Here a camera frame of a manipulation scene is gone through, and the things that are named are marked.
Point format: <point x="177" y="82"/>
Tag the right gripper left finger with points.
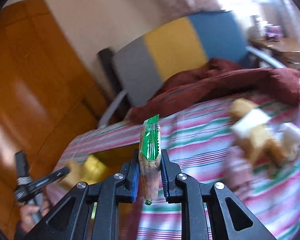
<point x="91" y="211"/>

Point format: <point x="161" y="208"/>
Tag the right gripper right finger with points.
<point x="208" y="211"/>

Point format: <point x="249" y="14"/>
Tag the yellow sponge block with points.
<point x="240" y="108"/>
<point x="261" y="143"/>

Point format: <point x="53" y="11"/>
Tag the white soap bar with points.
<point x="290" y="140"/>

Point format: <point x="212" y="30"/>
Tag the white rectangular carton box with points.
<point x="252" y="119"/>

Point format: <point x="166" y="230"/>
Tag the green cracker pack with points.
<point x="150" y="158"/>

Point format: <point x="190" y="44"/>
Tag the left hand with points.
<point x="27" y="210"/>

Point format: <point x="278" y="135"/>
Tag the striped pink green tablecloth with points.
<point x="198" y="140"/>

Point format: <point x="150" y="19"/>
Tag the dark red puffer jacket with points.
<point x="216" y="79"/>

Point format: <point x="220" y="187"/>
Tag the grey yellow blue chair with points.
<point x="140" y="68"/>

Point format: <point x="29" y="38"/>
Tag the wooden side desk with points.
<point x="287" y="50"/>

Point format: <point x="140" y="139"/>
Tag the purple box on desk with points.
<point x="273" y="32"/>

